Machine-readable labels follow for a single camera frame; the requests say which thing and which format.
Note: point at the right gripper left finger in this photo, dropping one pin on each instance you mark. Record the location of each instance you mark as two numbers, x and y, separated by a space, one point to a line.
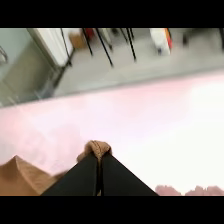
78 180

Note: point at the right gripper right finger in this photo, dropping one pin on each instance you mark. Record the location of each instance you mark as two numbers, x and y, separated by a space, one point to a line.
121 181

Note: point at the brown shirt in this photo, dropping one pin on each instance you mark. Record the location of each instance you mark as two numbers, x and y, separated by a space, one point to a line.
20 178

